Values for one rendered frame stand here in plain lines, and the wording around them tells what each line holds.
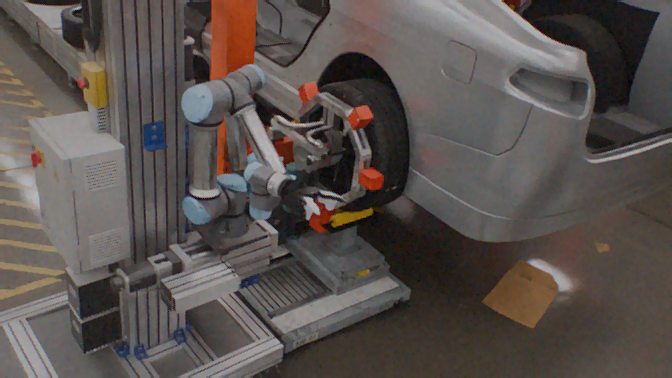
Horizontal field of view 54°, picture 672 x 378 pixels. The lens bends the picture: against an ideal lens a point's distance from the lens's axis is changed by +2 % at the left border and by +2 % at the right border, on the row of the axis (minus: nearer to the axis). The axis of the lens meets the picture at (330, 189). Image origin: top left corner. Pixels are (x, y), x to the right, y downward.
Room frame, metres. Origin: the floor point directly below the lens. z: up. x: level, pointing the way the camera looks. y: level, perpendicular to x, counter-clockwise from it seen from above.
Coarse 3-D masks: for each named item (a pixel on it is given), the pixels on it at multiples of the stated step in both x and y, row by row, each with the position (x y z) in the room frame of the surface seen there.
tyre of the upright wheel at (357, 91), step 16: (352, 80) 3.11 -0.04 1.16; (368, 80) 3.10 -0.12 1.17; (336, 96) 2.99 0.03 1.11; (352, 96) 2.90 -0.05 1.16; (368, 96) 2.91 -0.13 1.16; (384, 96) 2.95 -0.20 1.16; (384, 112) 2.86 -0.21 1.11; (400, 112) 2.91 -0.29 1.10; (368, 128) 2.79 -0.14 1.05; (384, 128) 2.79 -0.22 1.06; (400, 128) 2.84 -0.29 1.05; (384, 144) 2.74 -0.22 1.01; (400, 144) 2.80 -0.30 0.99; (384, 160) 2.71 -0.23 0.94; (400, 160) 2.78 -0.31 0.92; (384, 176) 2.71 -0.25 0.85; (400, 176) 2.78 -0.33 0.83; (368, 192) 2.74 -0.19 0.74; (384, 192) 2.75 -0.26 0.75; (400, 192) 2.84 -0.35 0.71; (352, 208) 2.81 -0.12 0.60; (368, 208) 2.80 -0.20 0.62
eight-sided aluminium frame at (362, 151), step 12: (324, 96) 2.96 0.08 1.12; (300, 108) 3.07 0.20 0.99; (312, 108) 3.02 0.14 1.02; (336, 108) 2.85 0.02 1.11; (348, 108) 2.84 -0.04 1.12; (300, 120) 3.07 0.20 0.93; (300, 132) 3.07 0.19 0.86; (348, 132) 2.77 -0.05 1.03; (360, 132) 2.77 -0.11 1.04; (360, 144) 2.74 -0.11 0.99; (360, 156) 2.69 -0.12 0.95; (360, 168) 2.69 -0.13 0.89; (348, 192) 2.72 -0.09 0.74; (360, 192) 2.70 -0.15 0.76; (336, 204) 2.79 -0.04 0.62
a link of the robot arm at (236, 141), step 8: (232, 72) 2.50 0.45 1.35; (240, 80) 2.46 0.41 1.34; (248, 88) 2.47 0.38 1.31; (232, 120) 2.40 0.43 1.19; (232, 128) 2.40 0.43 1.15; (240, 128) 2.42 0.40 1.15; (232, 136) 2.40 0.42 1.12; (240, 136) 2.41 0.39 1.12; (232, 144) 2.40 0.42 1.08; (240, 144) 2.41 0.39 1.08; (232, 152) 2.40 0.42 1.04; (240, 152) 2.40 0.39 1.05; (232, 160) 2.40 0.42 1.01; (240, 160) 2.40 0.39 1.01; (232, 168) 2.40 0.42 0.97; (240, 168) 2.40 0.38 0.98; (240, 176) 2.38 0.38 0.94
